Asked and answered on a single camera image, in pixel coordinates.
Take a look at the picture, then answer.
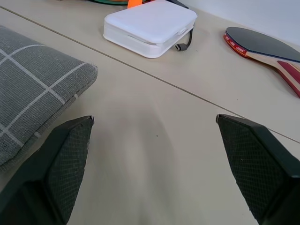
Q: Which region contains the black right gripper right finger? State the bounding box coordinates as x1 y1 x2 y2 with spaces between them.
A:
216 114 300 225

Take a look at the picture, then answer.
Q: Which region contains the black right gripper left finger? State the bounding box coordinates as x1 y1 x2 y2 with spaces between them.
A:
0 115 95 225

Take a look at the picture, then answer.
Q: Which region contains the grey checked cushion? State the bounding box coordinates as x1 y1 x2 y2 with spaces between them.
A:
0 25 98 166

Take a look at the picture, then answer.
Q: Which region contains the white rectangular plastic box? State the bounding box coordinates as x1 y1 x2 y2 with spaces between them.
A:
103 0 198 59

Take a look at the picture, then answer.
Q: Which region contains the grey usb cable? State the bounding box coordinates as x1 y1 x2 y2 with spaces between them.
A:
173 27 194 52

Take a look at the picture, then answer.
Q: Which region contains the orange plastic object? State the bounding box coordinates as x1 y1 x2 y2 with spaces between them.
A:
127 0 143 9

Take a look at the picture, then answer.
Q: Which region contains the red black table tennis paddle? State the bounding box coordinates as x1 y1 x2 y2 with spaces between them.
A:
223 26 300 98

